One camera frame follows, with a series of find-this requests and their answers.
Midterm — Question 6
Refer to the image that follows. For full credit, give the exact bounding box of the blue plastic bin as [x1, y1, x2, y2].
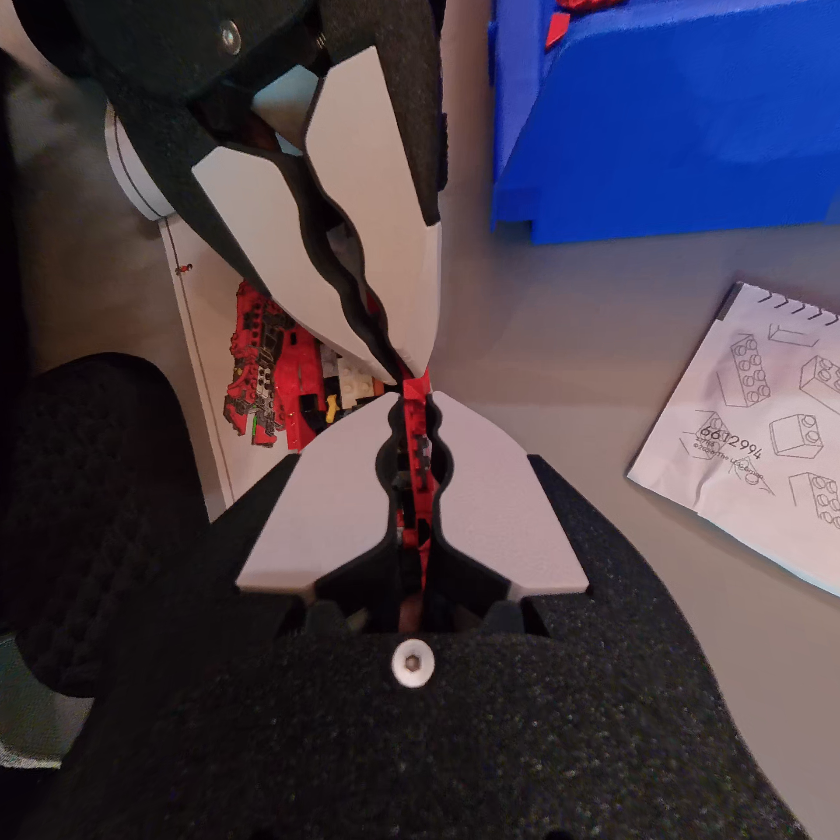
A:
[489, 0, 840, 245]

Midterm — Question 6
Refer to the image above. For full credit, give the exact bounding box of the white building instruction booklet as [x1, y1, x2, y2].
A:
[157, 217, 329, 519]

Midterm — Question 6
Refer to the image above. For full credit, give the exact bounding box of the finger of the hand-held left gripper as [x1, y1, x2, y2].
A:
[251, 46, 445, 380]
[192, 146, 400, 387]

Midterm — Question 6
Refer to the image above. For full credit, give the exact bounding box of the black padded chair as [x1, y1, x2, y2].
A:
[0, 354, 211, 697]

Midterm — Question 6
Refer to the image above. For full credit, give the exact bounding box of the white printed paper bag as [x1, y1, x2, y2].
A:
[626, 282, 840, 598]

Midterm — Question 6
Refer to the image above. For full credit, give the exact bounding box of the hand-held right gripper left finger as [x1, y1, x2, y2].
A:
[234, 392, 404, 614]

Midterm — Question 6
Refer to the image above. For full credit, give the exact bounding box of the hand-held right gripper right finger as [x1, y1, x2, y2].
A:
[425, 392, 590, 616]

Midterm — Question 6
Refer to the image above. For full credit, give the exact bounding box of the red toy brick car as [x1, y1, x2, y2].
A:
[289, 322, 439, 592]

